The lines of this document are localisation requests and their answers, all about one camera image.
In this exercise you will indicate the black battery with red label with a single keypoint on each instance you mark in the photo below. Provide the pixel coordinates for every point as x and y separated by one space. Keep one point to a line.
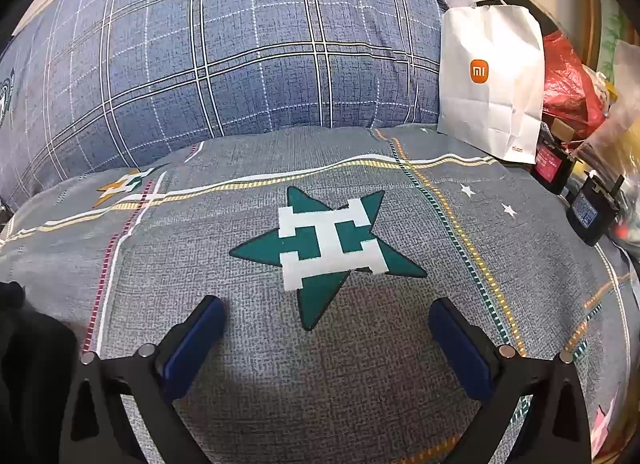
550 164

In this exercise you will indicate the white paper bag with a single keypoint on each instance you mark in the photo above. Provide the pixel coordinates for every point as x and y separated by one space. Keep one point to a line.
490 104

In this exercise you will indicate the clear plastic bag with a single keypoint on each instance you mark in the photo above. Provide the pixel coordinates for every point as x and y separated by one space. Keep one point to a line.
625 109

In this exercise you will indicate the grey star-print bedsheet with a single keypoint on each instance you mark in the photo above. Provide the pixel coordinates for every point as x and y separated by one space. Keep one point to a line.
320 394

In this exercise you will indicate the black pants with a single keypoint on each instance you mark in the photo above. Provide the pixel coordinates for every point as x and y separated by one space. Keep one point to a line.
30 369

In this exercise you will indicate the red plastic bag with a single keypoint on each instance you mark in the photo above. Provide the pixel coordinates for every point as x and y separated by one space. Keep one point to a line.
565 84

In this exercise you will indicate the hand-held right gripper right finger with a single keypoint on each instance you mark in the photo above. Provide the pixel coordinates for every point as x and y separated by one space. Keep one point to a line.
457 344

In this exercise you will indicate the black battery with blue label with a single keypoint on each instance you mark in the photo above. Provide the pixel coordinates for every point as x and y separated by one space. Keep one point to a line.
590 214

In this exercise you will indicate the wooden bed frame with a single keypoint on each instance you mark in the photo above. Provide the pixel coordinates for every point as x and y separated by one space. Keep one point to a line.
593 19

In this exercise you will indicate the blue plaid pillow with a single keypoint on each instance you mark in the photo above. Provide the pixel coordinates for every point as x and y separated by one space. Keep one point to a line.
250 44

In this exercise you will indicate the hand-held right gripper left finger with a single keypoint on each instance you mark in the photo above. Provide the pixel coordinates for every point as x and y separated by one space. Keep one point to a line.
195 344

